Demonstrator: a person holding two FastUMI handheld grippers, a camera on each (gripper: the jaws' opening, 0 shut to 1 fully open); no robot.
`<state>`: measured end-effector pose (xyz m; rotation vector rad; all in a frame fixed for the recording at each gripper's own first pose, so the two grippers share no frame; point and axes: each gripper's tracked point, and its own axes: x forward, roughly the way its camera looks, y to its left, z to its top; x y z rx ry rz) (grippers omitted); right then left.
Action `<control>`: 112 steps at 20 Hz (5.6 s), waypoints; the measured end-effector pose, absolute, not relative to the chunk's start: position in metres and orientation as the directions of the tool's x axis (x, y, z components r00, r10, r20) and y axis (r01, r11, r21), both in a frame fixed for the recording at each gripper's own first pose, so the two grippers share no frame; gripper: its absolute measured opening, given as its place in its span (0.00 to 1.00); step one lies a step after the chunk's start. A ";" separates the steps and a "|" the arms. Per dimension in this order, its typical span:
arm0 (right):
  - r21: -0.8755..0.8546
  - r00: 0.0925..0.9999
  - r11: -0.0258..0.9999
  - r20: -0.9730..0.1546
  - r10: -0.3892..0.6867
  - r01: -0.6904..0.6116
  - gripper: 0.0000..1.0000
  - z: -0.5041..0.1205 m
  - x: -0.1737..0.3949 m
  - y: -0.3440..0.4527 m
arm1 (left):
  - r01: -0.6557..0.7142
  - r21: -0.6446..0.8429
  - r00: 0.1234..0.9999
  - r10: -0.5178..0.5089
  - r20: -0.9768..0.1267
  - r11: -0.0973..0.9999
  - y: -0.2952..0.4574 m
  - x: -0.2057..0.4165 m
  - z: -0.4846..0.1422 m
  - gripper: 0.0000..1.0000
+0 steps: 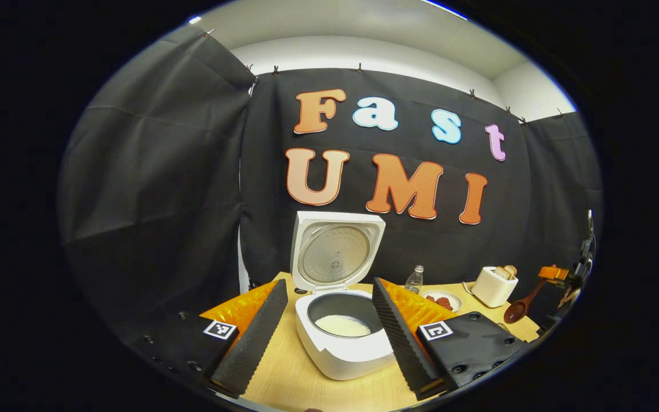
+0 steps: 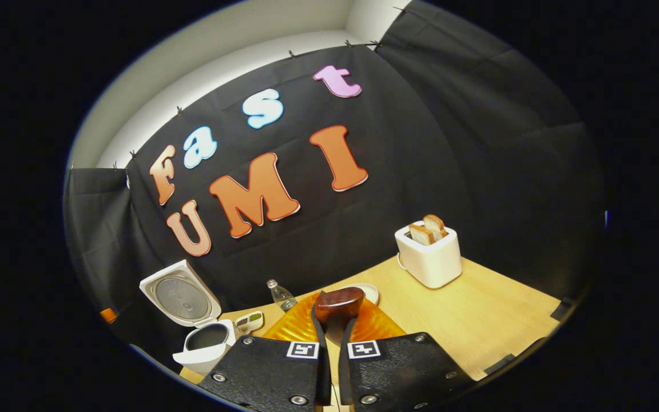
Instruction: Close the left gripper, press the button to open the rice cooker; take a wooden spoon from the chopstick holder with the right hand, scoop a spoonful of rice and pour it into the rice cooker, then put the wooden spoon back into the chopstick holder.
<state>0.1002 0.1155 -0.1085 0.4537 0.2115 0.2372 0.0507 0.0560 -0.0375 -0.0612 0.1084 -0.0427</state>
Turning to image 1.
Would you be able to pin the white rice cooker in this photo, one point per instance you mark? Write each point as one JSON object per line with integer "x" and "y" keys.
{"x": 341, "y": 360}

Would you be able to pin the clear plastic water bottle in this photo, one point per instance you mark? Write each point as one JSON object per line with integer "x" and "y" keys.
{"x": 414, "y": 281}

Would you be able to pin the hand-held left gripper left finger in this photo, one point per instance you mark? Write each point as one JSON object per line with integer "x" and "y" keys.
{"x": 249, "y": 343}

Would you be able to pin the layer of white rice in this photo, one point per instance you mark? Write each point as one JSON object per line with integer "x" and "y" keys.
{"x": 342, "y": 326}

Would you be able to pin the red meat piece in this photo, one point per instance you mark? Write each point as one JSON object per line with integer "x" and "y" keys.
{"x": 431, "y": 298}
{"x": 445, "y": 302}

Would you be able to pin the white toaster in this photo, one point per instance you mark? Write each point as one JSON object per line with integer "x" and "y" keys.
{"x": 489, "y": 289}

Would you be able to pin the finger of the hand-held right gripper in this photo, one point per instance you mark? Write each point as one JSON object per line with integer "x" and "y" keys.
{"x": 552, "y": 273}

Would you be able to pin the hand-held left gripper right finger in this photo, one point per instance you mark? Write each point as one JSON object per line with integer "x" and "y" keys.
{"x": 401, "y": 337}

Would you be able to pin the white oval plate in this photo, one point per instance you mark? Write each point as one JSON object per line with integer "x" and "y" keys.
{"x": 456, "y": 297}

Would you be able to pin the toast bread slice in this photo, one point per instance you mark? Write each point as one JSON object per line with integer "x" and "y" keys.
{"x": 501, "y": 273}
{"x": 511, "y": 270}

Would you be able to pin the black backdrop cloth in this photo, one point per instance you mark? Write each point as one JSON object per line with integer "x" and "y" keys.
{"x": 163, "y": 171}

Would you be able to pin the brown wooden spoon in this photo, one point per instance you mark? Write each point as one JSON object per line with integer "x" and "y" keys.
{"x": 515, "y": 312}

